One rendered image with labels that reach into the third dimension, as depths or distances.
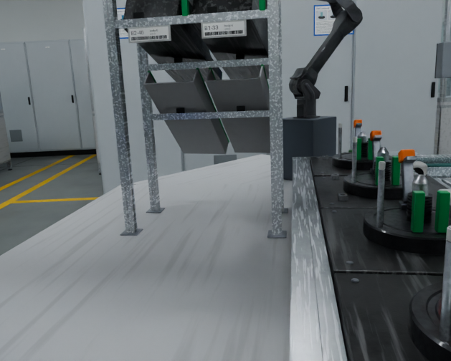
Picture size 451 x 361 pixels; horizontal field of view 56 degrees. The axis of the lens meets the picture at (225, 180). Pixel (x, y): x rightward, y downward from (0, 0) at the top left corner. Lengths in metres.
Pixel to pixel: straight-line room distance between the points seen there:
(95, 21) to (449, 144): 3.77
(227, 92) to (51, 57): 7.64
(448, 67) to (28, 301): 0.88
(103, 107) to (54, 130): 4.54
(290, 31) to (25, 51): 5.78
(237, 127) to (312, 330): 0.77
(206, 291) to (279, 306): 0.12
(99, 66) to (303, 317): 3.84
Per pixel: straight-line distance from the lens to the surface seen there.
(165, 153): 4.07
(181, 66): 1.06
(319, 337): 0.41
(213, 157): 4.05
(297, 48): 4.06
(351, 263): 0.51
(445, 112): 5.06
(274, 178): 0.88
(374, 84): 4.23
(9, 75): 8.88
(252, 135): 1.12
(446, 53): 0.98
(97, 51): 4.15
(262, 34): 0.98
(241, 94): 1.01
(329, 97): 4.11
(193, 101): 1.04
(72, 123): 8.49
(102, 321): 0.65
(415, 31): 4.38
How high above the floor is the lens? 1.18
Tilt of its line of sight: 13 degrees down
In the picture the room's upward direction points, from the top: 3 degrees counter-clockwise
